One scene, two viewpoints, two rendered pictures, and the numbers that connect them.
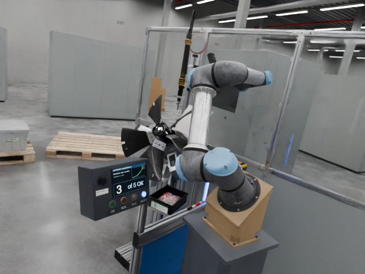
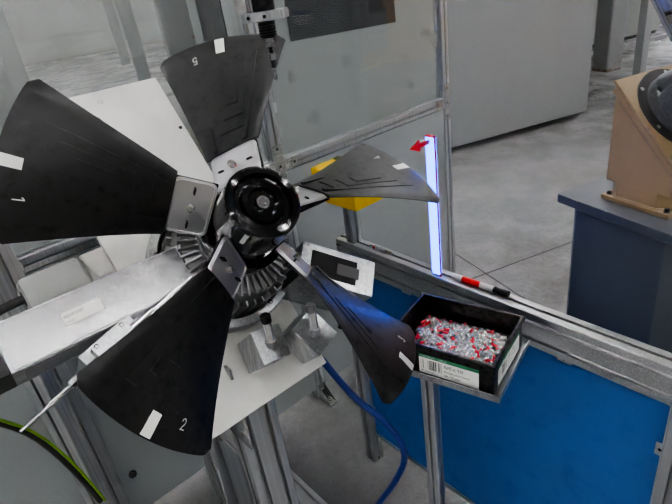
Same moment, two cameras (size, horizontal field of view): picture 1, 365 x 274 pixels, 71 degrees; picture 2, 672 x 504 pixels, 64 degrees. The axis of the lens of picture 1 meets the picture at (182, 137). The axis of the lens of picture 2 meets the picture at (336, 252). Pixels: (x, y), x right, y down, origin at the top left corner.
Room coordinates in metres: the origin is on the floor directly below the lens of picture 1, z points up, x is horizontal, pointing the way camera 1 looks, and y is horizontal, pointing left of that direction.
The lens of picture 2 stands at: (1.47, 0.88, 1.51)
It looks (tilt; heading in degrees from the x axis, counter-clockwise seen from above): 27 degrees down; 283
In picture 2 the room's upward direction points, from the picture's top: 8 degrees counter-clockwise
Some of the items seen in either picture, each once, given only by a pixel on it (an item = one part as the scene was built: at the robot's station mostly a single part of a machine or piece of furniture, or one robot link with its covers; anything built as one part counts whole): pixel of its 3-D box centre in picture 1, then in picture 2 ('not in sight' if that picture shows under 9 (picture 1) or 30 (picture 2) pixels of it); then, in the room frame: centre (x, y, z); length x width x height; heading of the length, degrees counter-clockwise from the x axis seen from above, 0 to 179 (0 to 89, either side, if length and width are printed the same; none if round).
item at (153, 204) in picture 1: (168, 199); (455, 340); (1.45, 0.02, 0.85); 0.22 x 0.17 x 0.07; 154
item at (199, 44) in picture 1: (197, 44); not in sight; (2.42, 0.00, 1.88); 0.16 x 0.07 x 0.16; 85
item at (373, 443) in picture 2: not in sight; (363, 369); (1.73, -0.42, 0.39); 0.04 x 0.04 x 0.78; 50
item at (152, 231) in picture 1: (194, 212); (476, 301); (1.40, -0.15, 0.82); 0.90 x 0.04 x 0.08; 140
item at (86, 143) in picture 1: (89, 145); not in sight; (4.34, 1.63, 0.07); 1.20 x 1.00 x 0.15; 106
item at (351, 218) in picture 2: not in sight; (351, 220); (1.70, -0.40, 0.92); 0.03 x 0.03 x 0.12; 50
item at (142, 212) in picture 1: (142, 213); not in sight; (1.07, 0.13, 0.96); 0.03 x 0.03 x 0.20; 50
